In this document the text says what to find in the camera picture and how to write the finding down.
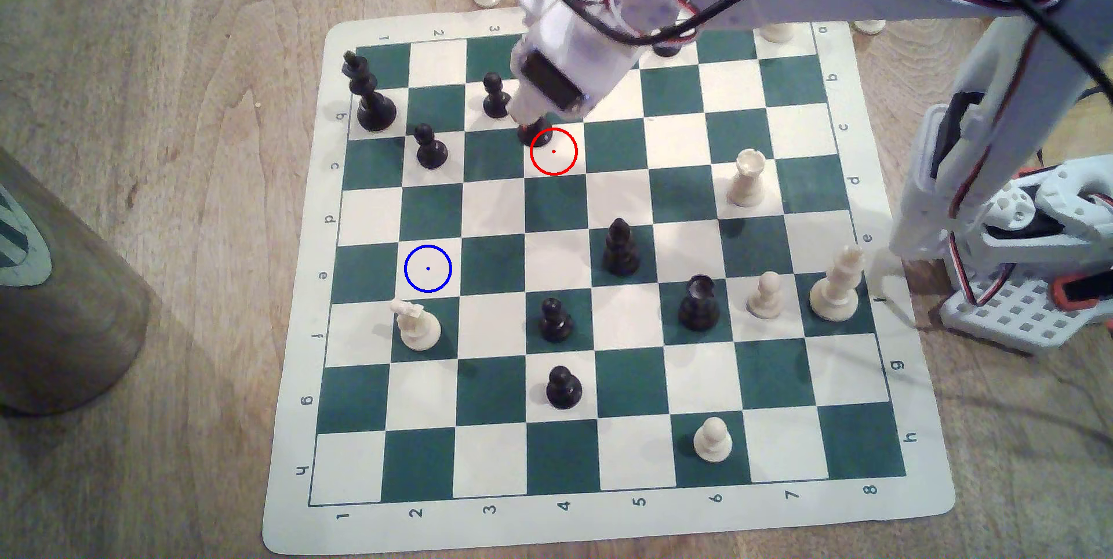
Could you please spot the orange base clamp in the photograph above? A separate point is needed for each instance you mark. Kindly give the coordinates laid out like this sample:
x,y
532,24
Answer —
x,y
1076,291

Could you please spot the white queen chess piece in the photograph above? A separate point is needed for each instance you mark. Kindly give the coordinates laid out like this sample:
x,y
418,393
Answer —
x,y
835,298

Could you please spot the green and white chess mat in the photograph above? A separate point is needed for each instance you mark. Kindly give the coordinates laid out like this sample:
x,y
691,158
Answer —
x,y
496,220

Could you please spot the black pawn chess piece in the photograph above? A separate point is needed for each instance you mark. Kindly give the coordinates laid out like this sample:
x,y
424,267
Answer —
x,y
430,155
668,47
496,102
555,326
563,391

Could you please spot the brown cylindrical container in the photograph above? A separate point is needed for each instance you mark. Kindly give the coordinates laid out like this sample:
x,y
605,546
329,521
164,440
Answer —
x,y
78,324

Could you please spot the black king chess piece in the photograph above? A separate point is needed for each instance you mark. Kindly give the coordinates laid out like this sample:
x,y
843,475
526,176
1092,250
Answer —
x,y
374,111

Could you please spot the white knight chess piece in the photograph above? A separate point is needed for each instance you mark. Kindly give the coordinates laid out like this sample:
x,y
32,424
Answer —
x,y
420,331

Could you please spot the black bishop chess piece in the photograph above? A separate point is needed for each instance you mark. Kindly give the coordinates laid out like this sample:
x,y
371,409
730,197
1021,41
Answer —
x,y
622,256
535,134

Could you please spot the white rook chess piece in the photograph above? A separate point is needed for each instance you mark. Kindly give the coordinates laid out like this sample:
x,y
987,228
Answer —
x,y
746,185
776,34

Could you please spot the black rook chess piece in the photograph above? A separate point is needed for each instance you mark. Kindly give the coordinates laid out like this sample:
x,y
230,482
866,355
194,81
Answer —
x,y
698,311

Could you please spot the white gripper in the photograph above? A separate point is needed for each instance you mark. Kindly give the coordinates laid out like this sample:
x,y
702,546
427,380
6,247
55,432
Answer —
x,y
552,82

